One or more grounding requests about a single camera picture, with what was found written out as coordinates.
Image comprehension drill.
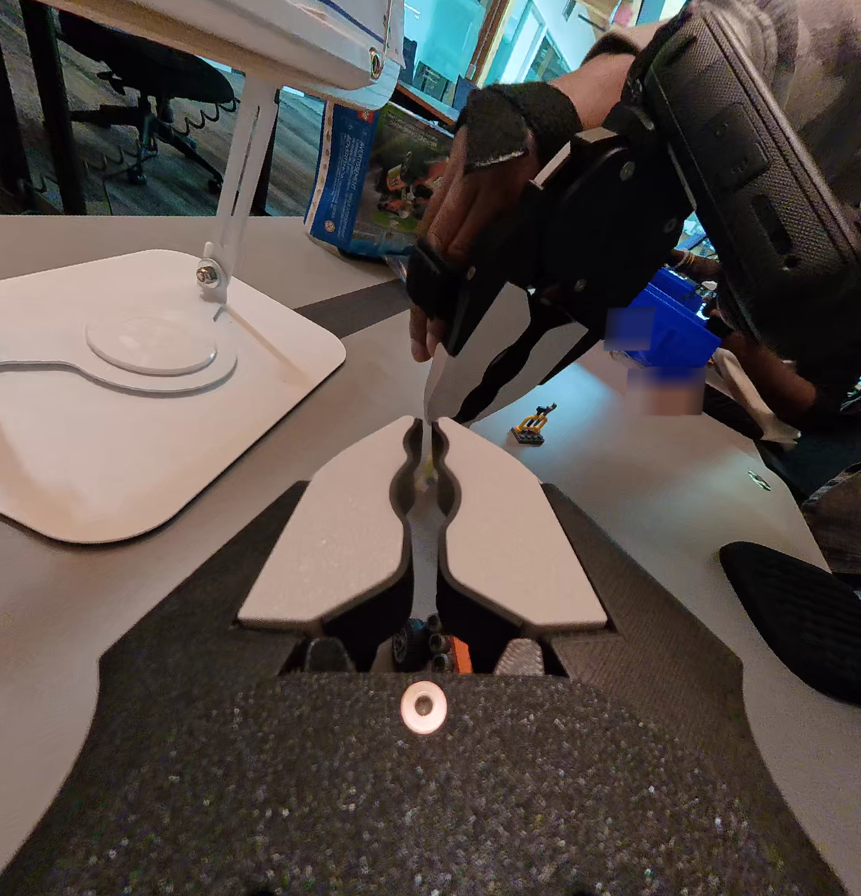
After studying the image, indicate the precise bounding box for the black mesh office chair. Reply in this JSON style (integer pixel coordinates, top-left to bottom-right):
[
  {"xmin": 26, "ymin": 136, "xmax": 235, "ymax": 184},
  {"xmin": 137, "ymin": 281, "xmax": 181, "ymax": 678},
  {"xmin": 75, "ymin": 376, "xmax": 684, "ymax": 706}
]
[{"xmin": 719, "ymin": 539, "xmax": 861, "ymax": 709}]

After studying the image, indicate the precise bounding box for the white booklet stand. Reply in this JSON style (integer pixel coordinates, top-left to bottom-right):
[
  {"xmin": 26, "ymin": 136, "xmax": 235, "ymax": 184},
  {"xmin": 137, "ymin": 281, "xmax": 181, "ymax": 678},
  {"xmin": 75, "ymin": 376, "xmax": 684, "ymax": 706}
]
[{"xmin": 0, "ymin": 0, "xmax": 406, "ymax": 547}]

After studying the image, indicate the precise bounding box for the blue plastic bin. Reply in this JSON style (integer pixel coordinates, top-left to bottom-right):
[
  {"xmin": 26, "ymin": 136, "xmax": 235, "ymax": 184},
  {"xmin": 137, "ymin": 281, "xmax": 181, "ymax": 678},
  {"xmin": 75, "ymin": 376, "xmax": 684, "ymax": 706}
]
[{"xmin": 606, "ymin": 266, "xmax": 722, "ymax": 371}]

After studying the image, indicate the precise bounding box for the blue lego set box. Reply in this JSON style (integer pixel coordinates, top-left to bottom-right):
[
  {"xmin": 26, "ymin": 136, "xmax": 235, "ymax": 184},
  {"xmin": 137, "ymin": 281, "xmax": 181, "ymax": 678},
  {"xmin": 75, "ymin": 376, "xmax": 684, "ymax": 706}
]
[{"xmin": 305, "ymin": 98, "xmax": 459, "ymax": 263}]

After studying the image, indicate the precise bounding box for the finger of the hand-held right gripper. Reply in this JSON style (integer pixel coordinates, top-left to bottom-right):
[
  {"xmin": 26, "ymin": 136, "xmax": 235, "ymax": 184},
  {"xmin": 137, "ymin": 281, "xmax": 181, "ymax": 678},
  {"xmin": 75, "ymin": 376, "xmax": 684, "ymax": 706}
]
[
  {"xmin": 450, "ymin": 285, "xmax": 602, "ymax": 425},
  {"xmin": 422, "ymin": 343, "xmax": 455, "ymax": 424}
]

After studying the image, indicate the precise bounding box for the orange lego race car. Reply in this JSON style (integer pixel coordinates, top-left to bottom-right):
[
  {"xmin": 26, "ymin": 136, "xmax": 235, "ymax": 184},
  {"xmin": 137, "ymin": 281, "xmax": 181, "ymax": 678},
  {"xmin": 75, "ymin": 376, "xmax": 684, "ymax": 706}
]
[{"xmin": 389, "ymin": 614, "xmax": 475, "ymax": 677}]

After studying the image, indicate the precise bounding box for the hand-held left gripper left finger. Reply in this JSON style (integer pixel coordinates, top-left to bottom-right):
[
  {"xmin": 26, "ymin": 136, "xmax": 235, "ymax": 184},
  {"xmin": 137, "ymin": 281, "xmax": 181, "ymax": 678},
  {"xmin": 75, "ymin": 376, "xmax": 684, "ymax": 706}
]
[{"xmin": 238, "ymin": 418, "xmax": 419, "ymax": 634}]

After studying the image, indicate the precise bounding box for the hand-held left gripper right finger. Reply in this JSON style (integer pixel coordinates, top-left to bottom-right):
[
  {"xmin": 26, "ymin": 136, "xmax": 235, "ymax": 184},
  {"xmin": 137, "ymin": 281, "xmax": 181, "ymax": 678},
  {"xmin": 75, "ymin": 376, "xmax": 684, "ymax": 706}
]
[{"xmin": 438, "ymin": 418, "xmax": 610, "ymax": 638}]

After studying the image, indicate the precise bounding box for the person's right forearm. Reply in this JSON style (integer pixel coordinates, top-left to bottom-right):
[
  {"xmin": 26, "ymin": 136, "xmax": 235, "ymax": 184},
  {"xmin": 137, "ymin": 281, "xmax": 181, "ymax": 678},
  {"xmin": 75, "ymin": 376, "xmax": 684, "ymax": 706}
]
[{"xmin": 585, "ymin": 0, "xmax": 861, "ymax": 218}]

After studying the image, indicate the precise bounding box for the person's right hand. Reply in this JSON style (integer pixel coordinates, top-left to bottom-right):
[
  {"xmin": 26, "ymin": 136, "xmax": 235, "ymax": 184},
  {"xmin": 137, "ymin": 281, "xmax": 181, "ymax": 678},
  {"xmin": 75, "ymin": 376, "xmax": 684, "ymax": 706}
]
[{"xmin": 407, "ymin": 56, "xmax": 644, "ymax": 365}]

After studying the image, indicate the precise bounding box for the small yellow lego piece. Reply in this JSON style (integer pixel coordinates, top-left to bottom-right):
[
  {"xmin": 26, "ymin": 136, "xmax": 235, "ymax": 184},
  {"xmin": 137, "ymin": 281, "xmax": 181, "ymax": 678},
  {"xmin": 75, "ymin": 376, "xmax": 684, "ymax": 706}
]
[{"xmin": 511, "ymin": 402, "xmax": 559, "ymax": 448}]

